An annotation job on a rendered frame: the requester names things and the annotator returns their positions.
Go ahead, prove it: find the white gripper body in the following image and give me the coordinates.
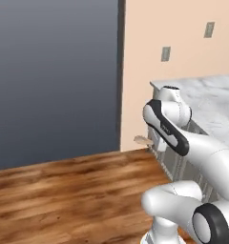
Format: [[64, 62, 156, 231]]
[[153, 128, 168, 153]]

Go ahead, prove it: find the dark grey tall fridge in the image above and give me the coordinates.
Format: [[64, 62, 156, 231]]
[[0, 0, 126, 173]]

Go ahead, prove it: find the grey wall socket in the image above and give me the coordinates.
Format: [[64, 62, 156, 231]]
[[160, 46, 172, 63], [203, 21, 216, 39]]

